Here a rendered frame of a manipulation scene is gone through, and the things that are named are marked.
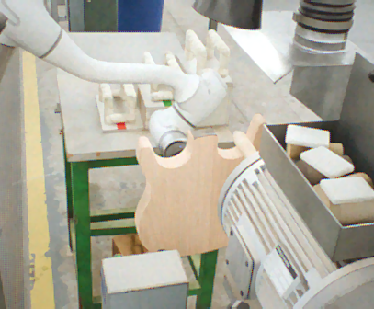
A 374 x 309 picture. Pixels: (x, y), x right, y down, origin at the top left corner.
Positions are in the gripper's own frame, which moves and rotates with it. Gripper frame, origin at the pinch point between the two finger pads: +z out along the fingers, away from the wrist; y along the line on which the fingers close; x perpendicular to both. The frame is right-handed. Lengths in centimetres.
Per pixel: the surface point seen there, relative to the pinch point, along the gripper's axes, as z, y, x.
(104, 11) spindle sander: -219, -9, -25
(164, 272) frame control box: 36.6, 18.7, 12.0
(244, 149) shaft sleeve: 17.2, -4.9, 24.1
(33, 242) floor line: -106, 51, -100
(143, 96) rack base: -59, 2, 0
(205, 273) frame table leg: -38, -16, -73
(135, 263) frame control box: 32.9, 23.8, 12.3
